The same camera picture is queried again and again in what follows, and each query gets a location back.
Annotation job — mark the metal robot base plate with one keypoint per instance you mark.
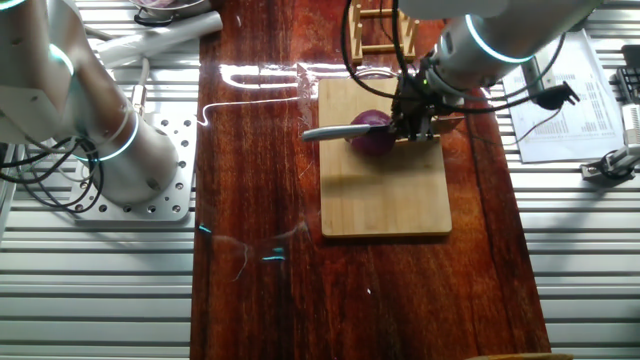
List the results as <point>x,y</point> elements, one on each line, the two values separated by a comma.
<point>175,202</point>

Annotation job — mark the silver bar-shaped camera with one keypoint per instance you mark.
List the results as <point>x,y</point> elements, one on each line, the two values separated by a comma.
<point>632,125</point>

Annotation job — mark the bamboo cutting board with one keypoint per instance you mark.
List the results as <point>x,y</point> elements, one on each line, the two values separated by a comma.
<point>370,200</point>

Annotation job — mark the printed paper sheet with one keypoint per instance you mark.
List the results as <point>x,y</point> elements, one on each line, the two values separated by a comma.
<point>580,125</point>

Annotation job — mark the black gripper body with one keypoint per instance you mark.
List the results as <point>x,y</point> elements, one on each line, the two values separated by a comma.
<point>412,102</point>

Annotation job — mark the steel cleaver knife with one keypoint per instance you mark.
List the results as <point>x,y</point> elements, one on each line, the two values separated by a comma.
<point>335,132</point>

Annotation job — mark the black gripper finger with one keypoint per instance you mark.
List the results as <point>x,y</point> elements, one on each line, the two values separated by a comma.
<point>400,127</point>
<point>422,130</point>

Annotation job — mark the purple onion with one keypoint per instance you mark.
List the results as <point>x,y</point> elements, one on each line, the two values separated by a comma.
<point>372,142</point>

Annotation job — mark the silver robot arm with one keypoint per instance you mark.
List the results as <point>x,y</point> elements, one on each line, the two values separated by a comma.
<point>135,160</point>

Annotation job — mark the white plastic roll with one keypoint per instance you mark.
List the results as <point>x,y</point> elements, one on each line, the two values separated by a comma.
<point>160,37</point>

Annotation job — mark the purple vegetable pieces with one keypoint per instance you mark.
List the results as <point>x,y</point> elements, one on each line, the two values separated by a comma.
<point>155,3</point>

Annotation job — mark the wooden knife rack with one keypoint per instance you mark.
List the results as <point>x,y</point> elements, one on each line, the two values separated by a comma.
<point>356,40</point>

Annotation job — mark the glossy wood-grain table mat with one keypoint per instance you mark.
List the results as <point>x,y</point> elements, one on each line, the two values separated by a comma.
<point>250,300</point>

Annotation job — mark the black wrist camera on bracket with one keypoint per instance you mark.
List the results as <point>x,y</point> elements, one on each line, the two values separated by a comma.
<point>550,97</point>

